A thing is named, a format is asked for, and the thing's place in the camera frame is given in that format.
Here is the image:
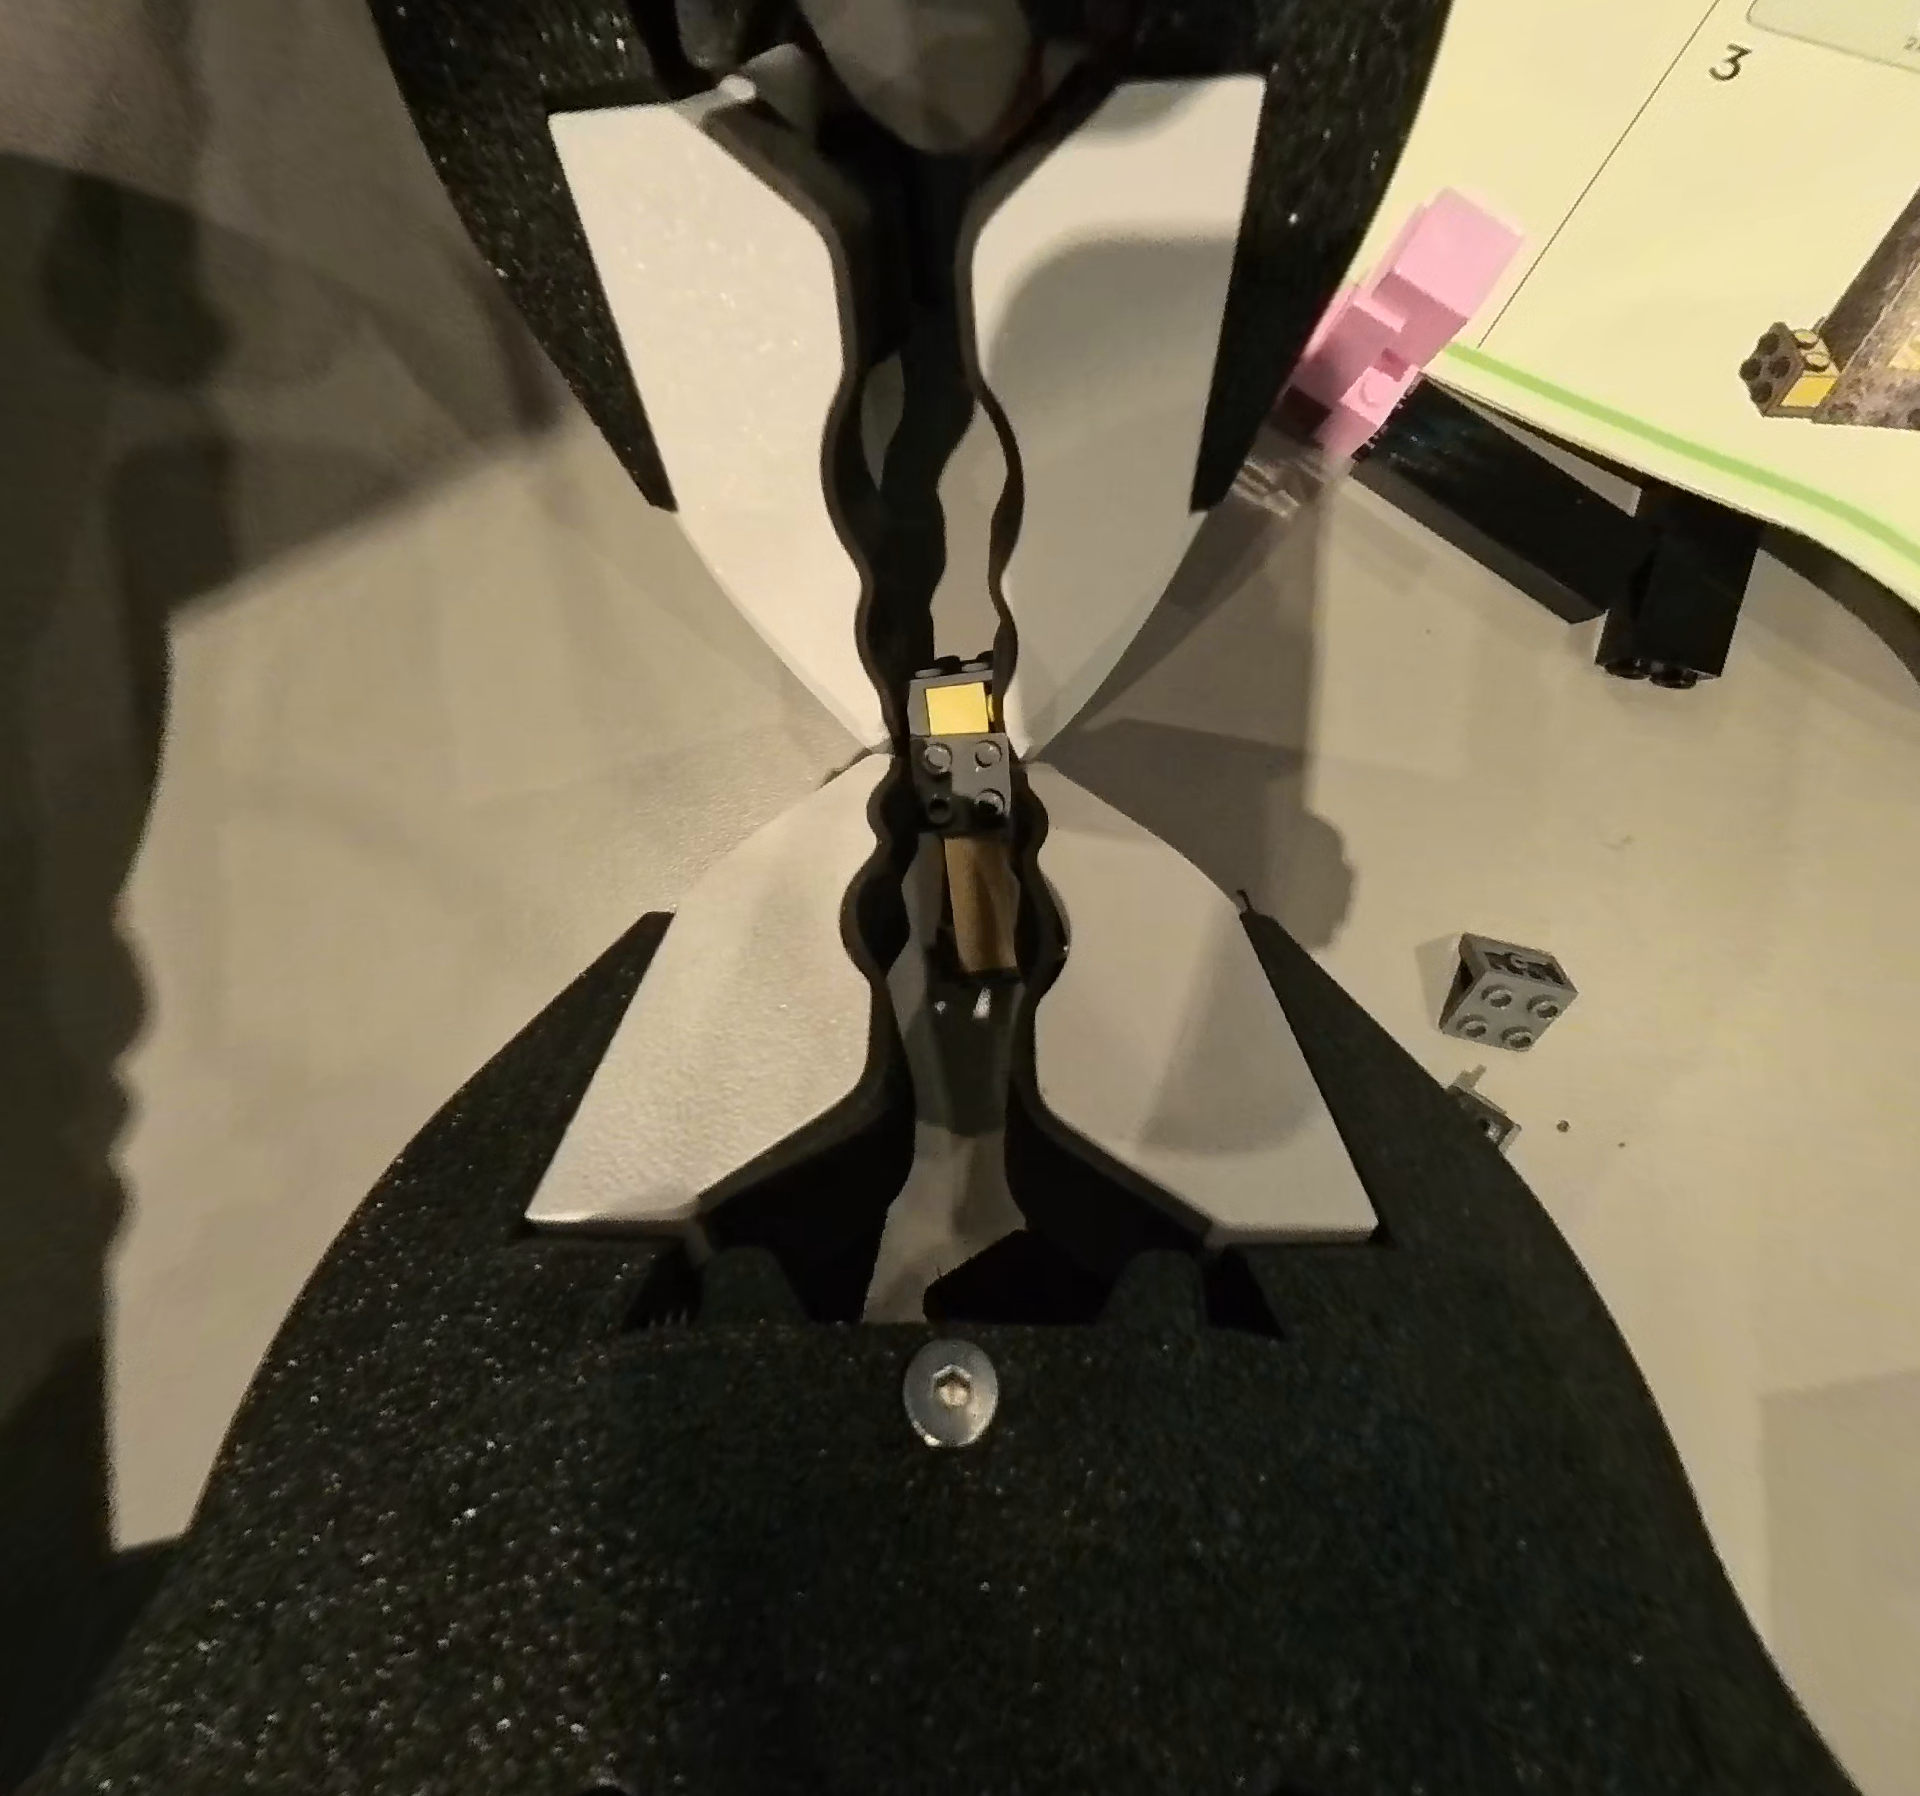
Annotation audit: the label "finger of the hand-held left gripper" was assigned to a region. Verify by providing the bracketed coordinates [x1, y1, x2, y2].
[548, 76, 921, 751]
[972, 76, 1265, 766]

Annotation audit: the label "clear small brick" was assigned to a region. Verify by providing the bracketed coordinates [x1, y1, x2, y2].
[1222, 454, 1337, 525]

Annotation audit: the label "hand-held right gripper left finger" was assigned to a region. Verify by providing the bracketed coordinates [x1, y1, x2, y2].
[522, 759, 905, 1235]

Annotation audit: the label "pale green instruction booklet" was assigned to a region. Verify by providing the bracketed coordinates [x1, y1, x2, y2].
[1417, 0, 1920, 598]

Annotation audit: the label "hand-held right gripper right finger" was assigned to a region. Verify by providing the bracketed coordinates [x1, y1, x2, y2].
[1028, 773, 1381, 1241]

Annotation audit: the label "yellow long brick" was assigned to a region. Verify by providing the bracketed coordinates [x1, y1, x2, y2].
[923, 678, 1028, 985]

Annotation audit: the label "pink brick figure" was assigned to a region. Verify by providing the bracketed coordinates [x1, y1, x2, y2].
[1275, 187, 1530, 459]

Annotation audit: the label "black long brick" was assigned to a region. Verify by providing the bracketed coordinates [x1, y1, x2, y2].
[1594, 483, 1765, 691]
[1356, 407, 1659, 625]

